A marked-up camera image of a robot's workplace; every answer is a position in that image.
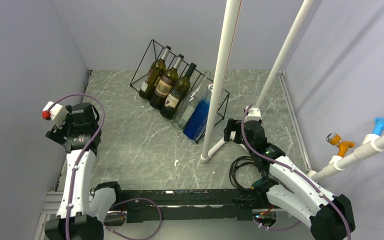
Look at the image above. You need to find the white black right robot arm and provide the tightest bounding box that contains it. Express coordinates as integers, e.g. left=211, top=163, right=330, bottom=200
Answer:
left=223, top=118, right=356, bottom=240

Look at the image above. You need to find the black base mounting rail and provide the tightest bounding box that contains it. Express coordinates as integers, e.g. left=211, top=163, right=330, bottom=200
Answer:
left=109, top=189, right=273, bottom=223

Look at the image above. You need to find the coiled black cable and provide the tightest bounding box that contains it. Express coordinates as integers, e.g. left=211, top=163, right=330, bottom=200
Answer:
left=228, top=155, right=270, bottom=191

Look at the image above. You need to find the dark wine bottle black top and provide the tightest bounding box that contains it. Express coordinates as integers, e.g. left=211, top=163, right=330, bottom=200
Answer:
left=160, top=62, right=197, bottom=120

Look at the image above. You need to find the blue square glass bottle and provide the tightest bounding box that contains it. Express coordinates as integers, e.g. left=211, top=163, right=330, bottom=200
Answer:
left=183, top=84, right=213, bottom=140

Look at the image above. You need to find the white PVC pipe frame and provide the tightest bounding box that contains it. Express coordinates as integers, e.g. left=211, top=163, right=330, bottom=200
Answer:
left=200, top=0, right=313, bottom=163

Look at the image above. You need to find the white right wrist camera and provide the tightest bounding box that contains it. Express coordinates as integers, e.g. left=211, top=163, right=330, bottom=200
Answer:
left=243, top=106, right=262, bottom=122

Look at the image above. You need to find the clear glass bottle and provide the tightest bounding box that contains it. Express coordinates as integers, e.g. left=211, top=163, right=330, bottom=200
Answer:
left=171, top=70, right=213, bottom=130

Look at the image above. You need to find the black wire wine rack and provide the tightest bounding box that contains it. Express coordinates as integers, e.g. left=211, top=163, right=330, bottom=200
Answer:
left=129, top=39, right=230, bottom=144

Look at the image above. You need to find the white PVC side pipe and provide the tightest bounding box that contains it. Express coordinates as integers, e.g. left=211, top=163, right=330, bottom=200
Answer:
left=308, top=135, right=384, bottom=182

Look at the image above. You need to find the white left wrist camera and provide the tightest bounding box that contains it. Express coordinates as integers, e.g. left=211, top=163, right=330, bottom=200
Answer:
left=41, top=101, right=69, bottom=129

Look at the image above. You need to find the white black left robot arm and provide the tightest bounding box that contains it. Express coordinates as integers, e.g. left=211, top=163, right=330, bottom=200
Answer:
left=42, top=101, right=124, bottom=240

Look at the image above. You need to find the orange pipe valve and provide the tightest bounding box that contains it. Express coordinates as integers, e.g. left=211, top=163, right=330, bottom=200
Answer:
left=326, top=132, right=355, bottom=158

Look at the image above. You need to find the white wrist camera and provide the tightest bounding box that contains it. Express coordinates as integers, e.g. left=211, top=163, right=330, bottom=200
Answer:
left=41, top=101, right=69, bottom=129
left=243, top=106, right=262, bottom=122

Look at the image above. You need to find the dark wine bottle cream label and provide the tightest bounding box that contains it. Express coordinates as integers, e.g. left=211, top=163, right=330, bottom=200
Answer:
left=139, top=45, right=172, bottom=100

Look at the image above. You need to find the green wine bottle grey capsule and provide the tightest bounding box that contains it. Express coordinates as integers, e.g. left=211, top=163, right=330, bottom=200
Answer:
left=149, top=54, right=184, bottom=110

